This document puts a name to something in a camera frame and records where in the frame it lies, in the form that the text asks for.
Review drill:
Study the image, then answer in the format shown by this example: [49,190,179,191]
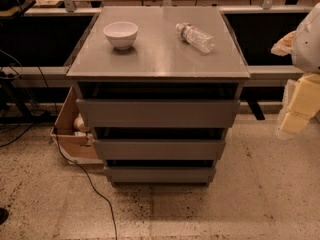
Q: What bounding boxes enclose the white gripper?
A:
[271,31,320,140]

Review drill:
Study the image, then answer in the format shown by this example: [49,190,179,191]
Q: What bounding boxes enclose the grey drawer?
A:
[93,140,225,160]
[104,167,216,184]
[76,99,240,128]

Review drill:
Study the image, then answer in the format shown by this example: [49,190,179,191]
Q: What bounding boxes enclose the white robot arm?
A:
[271,3,320,140]

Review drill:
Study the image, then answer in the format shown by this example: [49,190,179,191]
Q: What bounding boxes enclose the grey drawer cabinet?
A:
[66,5,251,188]

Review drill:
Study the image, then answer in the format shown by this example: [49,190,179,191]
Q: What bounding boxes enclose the grey top drawer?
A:
[76,99,240,128]

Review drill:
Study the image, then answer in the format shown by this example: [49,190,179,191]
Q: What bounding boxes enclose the grey bottom drawer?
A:
[104,167,216,184]

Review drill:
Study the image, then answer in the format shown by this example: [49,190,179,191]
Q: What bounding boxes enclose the clear plastic water bottle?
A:
[176,23,215,54]

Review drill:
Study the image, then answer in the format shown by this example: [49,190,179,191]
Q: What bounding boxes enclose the white ceramic bowl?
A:
[103,22,138,50]

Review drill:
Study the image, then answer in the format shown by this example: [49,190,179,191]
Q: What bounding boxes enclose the white cup in box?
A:
[73,115,90,133]

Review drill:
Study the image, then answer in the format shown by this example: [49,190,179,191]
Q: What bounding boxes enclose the brown cardboard box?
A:
[50,87,100,164]

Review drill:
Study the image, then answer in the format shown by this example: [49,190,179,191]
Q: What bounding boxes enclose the black shoe tip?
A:
[0,208,9,225]

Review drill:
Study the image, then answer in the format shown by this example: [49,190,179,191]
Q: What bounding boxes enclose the grey metal rail frame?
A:
[1,6,308,88]

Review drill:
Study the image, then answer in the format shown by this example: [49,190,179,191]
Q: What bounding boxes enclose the black floor cable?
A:
[53,126,119,240]

